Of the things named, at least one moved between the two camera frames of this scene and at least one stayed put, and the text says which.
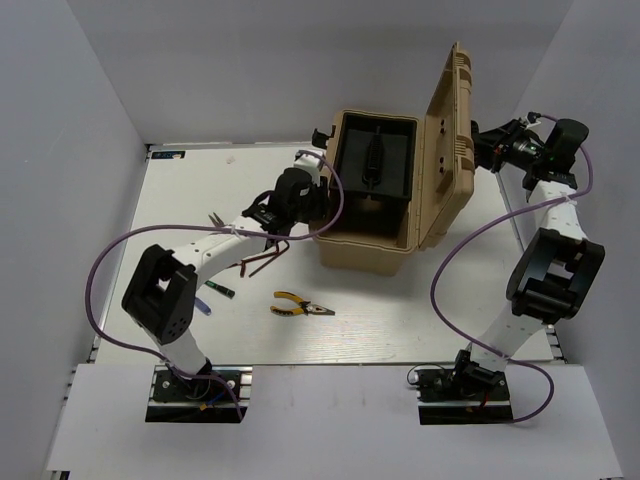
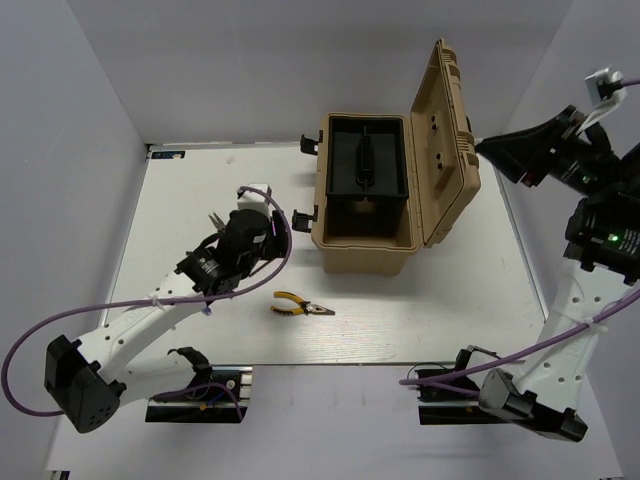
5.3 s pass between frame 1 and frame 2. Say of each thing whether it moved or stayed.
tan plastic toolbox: moved
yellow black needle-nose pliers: stayed
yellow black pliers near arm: stayed
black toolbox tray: moved
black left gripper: moved
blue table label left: stayed
